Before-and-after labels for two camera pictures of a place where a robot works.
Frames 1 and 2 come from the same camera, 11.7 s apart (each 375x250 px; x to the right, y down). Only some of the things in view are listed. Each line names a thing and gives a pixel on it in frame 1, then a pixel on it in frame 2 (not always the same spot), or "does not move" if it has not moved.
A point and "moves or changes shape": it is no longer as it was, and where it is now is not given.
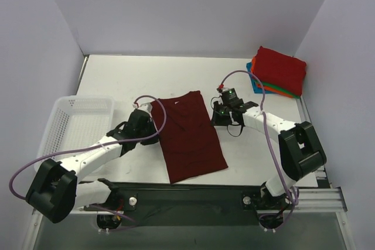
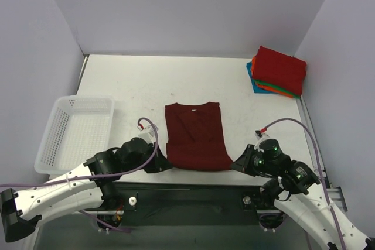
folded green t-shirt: [282, 89] does not move
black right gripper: [218, 114] → [246, 159]
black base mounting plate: [190, 205] does not move
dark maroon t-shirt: [190, 146] moves or changes shape
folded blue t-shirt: [256, 89] does not move
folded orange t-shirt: [269, 89] does not move
